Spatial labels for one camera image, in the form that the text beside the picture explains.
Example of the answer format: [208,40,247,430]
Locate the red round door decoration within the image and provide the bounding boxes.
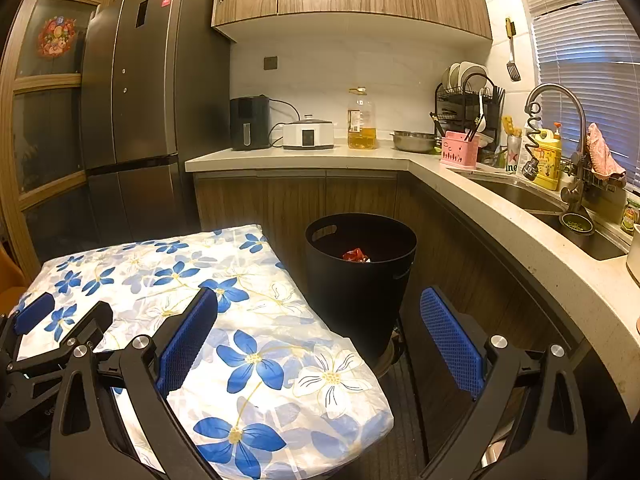
[37,16,77,57]

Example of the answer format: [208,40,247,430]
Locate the hanging slotted spatula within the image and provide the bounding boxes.
[504,17,522,82]

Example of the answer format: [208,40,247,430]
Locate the grey refrigerator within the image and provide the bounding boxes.
[80,0,232,246]

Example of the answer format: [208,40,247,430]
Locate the black air fryer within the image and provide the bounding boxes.
[230,95,272,152]

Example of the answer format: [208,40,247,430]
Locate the white kitchen countertop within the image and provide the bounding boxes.
[185,140,640,391]

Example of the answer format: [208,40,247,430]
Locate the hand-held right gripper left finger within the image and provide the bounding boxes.
[50,287,223,480]

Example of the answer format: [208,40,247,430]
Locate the silver beer can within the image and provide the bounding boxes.
[505,134,522,175]

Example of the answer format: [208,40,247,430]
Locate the cooking oil bottle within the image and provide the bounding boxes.
[347,87,377,151]

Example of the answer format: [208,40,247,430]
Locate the blue floral tablecloth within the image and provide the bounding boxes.
[10,224,395,480]

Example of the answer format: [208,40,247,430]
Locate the window blinds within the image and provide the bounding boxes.
[512,0,640,161]

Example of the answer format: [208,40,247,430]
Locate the pink utensil holder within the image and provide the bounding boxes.
[440,131,479,169]

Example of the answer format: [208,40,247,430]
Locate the wood-framed glass door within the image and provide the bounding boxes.
[0,0,131,276]

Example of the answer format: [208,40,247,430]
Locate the black trash bin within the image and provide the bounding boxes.
[305,213,418,356]

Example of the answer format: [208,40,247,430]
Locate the pink dish cloth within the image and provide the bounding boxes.
[586,122,627,181]

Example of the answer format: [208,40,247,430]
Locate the black dish rack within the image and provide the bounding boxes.
[434,72,506,148]

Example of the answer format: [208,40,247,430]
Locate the wooden lower cabinets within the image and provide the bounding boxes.
[192,170,601,461]

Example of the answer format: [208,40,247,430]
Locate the steel faucet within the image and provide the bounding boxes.
[525,82,587,216]

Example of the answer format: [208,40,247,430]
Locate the yellow detergent bottle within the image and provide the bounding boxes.
[531,122,563,191]

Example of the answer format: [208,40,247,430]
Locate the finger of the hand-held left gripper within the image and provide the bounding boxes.
[15,301,115,376]
[0,291,57,356]

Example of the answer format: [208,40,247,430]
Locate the glass jar green label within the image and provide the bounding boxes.
[620,197,640,233]

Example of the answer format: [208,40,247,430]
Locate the orange chair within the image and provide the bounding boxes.
[0,245,27,292]

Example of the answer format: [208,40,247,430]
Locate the steel sink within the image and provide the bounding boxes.
[462,172,628,261]

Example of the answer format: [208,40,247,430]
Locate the white electric cooker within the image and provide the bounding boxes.
[282,117,335,151]

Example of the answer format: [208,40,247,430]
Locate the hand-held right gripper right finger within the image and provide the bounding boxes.
[419,286,588,480]

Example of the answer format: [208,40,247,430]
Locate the steel bowl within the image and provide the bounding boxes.
[391,130,437,153]

